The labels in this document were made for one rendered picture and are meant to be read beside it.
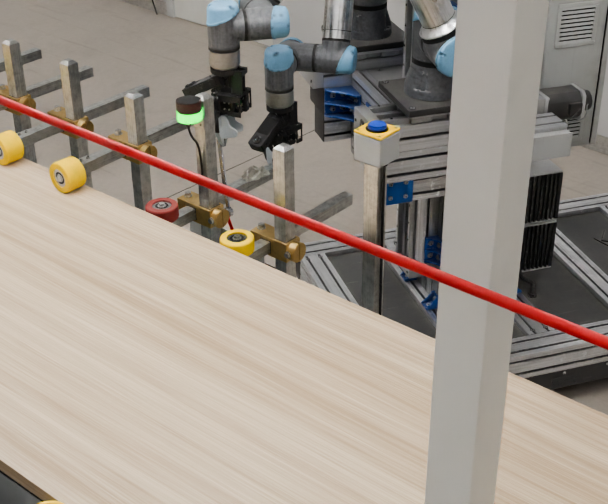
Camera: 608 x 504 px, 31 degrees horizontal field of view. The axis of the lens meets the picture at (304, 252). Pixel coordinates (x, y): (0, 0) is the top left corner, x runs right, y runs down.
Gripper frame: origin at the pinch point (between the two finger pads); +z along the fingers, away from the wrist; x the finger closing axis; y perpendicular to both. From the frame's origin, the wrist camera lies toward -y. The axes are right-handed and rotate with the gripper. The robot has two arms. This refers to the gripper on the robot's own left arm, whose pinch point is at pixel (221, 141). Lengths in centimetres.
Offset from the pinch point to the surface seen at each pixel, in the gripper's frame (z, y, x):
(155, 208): 10.3, -8.9, -20.3
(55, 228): 10.7, -27.0, -36.4
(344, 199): 15.4, 29.9, 8.1
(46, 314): 11, -10, -69
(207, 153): -1.3, 1.1, -10.3
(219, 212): 14.1, 3.6, -10.8
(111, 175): 100, -125, 151
